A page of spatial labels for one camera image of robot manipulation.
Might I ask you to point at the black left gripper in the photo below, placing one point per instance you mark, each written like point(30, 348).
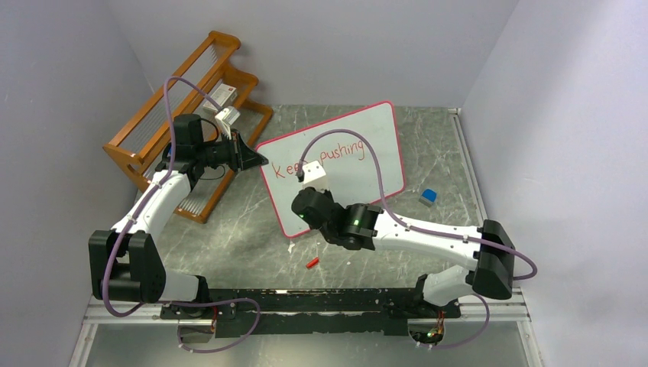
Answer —
point(241, 157)

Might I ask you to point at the pink-framed whiteboard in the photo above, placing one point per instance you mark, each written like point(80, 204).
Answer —
point(356, 150)

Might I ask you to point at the red marker cap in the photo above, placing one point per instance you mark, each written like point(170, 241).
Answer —
point(312, 263)

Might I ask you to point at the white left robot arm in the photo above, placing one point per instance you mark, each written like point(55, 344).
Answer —
point(124, 261)

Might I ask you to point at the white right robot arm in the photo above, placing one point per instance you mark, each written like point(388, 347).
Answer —
point(482, 257)

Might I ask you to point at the white red box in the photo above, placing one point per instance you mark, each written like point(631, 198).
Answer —
point(224, 95)

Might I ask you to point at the orange wooden rack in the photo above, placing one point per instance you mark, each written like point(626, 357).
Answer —
point(138, 146)

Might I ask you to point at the blue eraser block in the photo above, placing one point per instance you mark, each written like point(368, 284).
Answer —
point(428, 197)

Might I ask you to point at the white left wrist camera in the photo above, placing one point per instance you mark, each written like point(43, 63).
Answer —
point(227, 116)

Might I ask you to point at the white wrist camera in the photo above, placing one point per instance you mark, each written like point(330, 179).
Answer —
point(227, 116)
point(313, 175)

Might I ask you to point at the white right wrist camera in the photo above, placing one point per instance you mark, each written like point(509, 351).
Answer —
point(313, 175)

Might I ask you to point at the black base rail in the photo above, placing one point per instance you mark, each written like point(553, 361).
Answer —
point(279, 312)

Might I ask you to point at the aluminium frame rail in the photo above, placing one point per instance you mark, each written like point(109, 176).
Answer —
point(524, 326)

